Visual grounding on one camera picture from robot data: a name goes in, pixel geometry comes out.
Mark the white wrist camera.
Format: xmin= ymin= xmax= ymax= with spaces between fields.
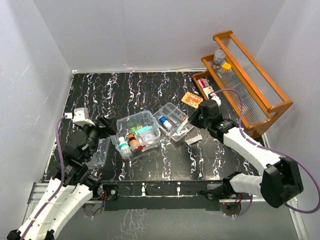
xmin=64 ymin=107 xmax=95 ymax=127
xmin=209 ymin=92 xmax=222 ymax=107

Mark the white green capped bottle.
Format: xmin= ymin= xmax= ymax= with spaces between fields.
xmin=118 ymin=136 xmax=129 ymax=153

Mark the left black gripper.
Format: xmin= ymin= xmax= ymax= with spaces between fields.
xmin=79 ymin=115 xmax=117 ymax=162

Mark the white blue gauze packet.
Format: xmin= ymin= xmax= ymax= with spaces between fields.
xmin=140 ymin=130 xmax=156 ymax=142

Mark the orange wooden shelf rack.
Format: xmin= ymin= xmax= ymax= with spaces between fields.
xmin=192 ymin=30 xmax=293 ymax=138

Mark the clear compartment organizer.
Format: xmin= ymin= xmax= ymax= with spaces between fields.
xmin=153 ymin=102 xmax=194 ymax=142

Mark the clear jar on shelf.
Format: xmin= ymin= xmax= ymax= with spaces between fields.
xmin=213 ymin=49 xmax=226 ymax=65

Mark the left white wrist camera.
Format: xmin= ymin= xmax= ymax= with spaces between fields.
xmin=64 ymin=107 xmax=95 ymax=127

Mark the orange plaster packet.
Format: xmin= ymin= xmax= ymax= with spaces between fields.
xmin=181 ymin=91 xmax=204 ymax=109

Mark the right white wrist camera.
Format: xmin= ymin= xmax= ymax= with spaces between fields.
xmin=209 ymin=92 xmax=222 ymax=107

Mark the blue white spray bottle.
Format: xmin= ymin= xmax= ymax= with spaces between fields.
xmin=158 ymin=115 xmax=173 ymax=130

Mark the clear box lid with handle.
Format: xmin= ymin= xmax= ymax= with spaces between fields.
xmin=86 ymin=138 xmax=110 ymax=170

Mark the orange brown medicine bottle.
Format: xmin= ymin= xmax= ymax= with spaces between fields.
xmin=128 ymin=134 xmax=139 ymax=147

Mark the metal frame rail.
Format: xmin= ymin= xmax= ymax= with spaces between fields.
xmin=24 ymin=139 xmax=308 ymax=240

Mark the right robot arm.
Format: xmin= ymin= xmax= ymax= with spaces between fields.
xmin=188 ymin=100 xmax=304 ymax=208

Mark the red white medicine box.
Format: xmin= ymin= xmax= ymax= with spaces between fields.
xmin=197 ymin=78 xmax=210 ymax=89

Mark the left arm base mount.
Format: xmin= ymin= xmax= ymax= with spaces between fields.
xmin=84 ymin=174 xmax=120 ymax=208

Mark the teal bandage packet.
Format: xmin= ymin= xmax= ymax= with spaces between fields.
xmin=135 ymin=125 xmax=153 ymax=134

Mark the green wind oil box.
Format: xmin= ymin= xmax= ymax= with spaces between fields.
xmin=129 ymin=125 xmax=142 ymax=134

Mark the clear first aid box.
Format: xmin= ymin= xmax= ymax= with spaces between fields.
xmin=111 ymin=110 xmax=161 ymax=160

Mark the beige medicine box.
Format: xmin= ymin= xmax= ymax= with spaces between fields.
xmin=202 ymin=86 xmax=216 ymax=100

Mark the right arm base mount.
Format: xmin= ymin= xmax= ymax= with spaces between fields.
xmin=198 ymin=171 xmax=243 ymax=204

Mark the yellow capped bottle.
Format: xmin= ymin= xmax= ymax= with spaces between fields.
xmin=221 ymin=62 xmax=232 ymax=71

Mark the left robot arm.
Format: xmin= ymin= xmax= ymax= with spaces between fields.
xmin=6 ymin=113 xmax=117 ymax=240

